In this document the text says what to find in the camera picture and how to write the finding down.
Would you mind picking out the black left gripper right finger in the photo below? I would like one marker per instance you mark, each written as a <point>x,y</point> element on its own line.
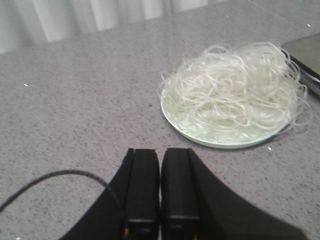
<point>196,205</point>

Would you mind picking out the silver black kitchen scale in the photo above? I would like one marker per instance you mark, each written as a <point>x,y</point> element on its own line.
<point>305,52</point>

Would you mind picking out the white pleated curtain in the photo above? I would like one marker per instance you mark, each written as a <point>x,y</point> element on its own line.
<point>34,22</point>

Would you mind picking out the translucent white vermicelli bundle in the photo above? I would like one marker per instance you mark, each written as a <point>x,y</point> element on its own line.
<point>262,65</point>

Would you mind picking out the pale green round plate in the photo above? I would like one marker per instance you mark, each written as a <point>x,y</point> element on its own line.
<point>224,115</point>

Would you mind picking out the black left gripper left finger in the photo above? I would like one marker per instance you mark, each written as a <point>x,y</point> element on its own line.
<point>128,208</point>

